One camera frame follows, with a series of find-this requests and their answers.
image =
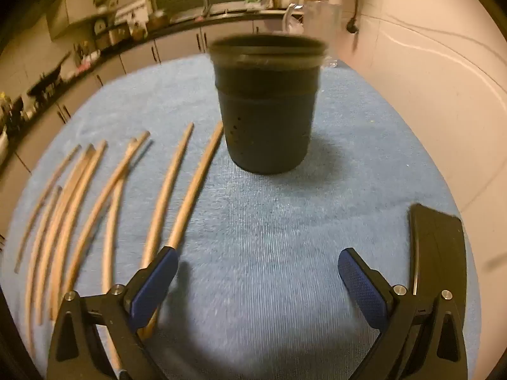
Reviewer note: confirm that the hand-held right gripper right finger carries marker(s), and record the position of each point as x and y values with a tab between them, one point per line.
363	289

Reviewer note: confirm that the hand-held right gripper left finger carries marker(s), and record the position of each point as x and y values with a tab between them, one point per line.
155	285

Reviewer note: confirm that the bunch of chopsticks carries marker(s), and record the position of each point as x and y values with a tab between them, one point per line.
190	202

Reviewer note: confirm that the black utensil holder cup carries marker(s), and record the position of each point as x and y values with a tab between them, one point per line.
267	118

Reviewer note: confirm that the blue towel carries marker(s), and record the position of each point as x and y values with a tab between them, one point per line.
269	225

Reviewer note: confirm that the glass pitcher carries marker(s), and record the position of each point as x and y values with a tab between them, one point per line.
317	23

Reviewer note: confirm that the upper kitchen cabinets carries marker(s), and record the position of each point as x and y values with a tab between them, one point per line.
79	4

